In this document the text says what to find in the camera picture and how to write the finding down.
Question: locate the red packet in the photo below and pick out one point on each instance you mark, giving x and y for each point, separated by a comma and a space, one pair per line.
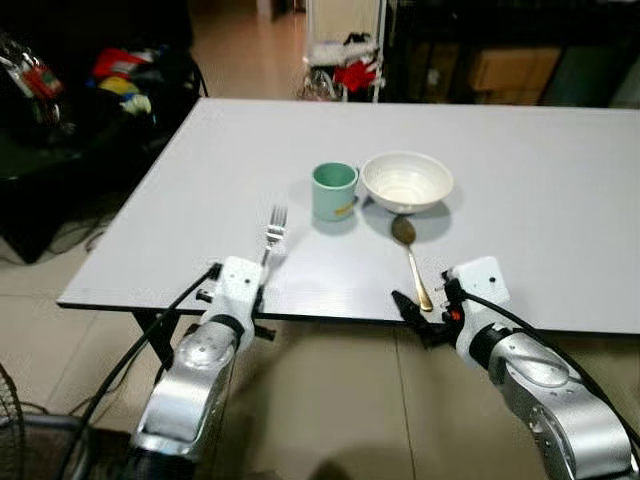
38, 80

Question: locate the red cloth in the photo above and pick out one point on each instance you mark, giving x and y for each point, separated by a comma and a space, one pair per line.
357, 76

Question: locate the silver fork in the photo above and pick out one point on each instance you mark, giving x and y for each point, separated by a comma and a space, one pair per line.
276, 228

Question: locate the yellow toy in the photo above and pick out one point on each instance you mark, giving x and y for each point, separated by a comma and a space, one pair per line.
118, 86

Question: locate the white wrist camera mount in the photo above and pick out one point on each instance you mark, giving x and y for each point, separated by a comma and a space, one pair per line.
480, 280
236, 285

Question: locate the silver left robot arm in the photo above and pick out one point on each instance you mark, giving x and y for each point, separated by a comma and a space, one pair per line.
190, 380

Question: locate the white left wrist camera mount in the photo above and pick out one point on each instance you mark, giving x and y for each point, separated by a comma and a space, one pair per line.
236, 285

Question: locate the dark cabinet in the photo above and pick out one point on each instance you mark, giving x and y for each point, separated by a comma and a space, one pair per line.
600, 50

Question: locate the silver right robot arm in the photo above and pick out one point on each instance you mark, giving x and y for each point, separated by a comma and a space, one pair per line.
550, 400

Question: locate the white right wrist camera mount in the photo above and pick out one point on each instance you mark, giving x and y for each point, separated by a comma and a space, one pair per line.
480, 280

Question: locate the green mug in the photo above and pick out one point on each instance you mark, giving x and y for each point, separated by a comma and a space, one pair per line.
333, 195

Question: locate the white toy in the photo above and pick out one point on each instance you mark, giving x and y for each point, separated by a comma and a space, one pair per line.
139, 102

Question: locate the red bag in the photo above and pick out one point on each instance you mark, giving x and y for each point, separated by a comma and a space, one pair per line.
120, 62

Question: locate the cardboard box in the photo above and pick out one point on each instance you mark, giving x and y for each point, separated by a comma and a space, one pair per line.
515, 70

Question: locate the white rack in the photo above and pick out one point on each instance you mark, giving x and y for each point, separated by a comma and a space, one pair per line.
345, 25

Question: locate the black sofa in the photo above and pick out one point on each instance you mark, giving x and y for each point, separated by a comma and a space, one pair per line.
60, 170

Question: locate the white bowl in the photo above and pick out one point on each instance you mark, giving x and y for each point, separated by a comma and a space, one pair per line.
407, 182

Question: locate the black floor fan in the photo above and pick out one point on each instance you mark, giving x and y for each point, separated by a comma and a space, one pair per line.
40, 450

